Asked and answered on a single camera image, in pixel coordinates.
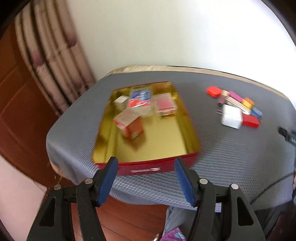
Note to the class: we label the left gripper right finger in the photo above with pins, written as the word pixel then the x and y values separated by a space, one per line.
pixel 238 220

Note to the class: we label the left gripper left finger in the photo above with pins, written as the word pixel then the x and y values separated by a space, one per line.
pixel 54 219

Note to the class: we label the blue patterned small block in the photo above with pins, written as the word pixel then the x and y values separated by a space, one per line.
pixel 256 112

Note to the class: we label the orange yellow striped block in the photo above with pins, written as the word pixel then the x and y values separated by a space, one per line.
pixel 248 103

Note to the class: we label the white square charger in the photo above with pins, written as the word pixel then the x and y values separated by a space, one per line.
pixel 231 116

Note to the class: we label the magenta rectangular block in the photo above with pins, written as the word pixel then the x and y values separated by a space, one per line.
pixel 235 96

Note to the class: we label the clear case red cards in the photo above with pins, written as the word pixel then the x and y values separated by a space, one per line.
pixel 164 104

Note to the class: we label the red beige small carton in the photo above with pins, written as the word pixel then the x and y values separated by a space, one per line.
pixel 129 123

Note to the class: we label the small white pronged adapter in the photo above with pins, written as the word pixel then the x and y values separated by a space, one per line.
pixel 121 102

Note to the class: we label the blue red card pack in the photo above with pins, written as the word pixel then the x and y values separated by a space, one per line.
pixel 140 100

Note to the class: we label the flat red block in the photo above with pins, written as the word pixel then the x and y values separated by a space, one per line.
pixel 250 121

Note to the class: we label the grey textured table mat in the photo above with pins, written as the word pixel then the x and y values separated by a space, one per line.
pixel 259 160

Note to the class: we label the gold rectangular lighter box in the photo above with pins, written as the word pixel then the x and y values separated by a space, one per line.
pixel 233 102

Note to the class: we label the small brown beige block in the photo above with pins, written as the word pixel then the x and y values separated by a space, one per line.
pixel 222 98

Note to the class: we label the round red orange block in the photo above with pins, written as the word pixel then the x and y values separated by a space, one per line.
pixel 214 91

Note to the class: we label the red brown wooden door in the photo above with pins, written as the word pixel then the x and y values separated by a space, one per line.
pixel 26 117

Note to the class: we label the red gold metal tin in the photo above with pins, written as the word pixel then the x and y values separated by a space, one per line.
pixel 164 138

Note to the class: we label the beige patterned curtain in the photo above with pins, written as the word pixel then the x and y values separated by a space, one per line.
pixel 52 53

